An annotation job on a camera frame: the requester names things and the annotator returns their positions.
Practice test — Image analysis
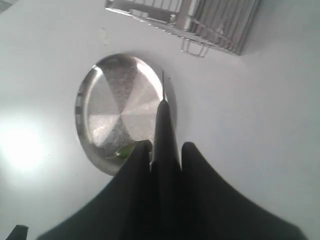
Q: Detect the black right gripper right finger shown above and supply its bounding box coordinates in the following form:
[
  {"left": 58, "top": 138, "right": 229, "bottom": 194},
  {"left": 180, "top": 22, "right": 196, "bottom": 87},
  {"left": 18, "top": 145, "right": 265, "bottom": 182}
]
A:
[{"left": 181, "top": 142, "right": 306, "bottom": 240}]

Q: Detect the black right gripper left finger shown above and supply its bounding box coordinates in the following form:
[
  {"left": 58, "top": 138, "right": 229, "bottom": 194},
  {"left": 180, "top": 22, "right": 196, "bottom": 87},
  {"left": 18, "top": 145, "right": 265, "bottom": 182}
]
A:
[{"left": 38, "top": 142, "right": 156, "bottom": 240}]

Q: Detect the black handled knife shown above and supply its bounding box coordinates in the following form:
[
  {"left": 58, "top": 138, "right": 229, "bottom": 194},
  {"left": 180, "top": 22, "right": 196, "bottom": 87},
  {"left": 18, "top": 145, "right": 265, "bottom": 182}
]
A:
[{"left": 151, "top": 73, "right": 180, "bottom": 240}]

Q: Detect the green jalapeno pepper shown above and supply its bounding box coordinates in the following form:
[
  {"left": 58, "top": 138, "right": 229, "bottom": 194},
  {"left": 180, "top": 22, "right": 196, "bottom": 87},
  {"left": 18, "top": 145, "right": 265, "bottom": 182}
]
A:
[{"left": 115, "top": 143, "right": 138, "bottom": 160}]

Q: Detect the round stainless steel plate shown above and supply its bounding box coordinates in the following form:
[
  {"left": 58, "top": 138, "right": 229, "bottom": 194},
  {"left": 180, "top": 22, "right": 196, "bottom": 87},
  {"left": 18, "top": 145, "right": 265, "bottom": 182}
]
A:
[{"left": 75, "top": 53, "right": 176, "bottom": 176}]

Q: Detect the chrome wire utensil holder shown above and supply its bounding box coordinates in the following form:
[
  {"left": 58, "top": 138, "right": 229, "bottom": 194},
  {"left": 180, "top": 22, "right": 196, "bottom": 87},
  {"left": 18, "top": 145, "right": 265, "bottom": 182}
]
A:
[{"left": 105, "top": 0, "right": 261, "bottom": 58}]

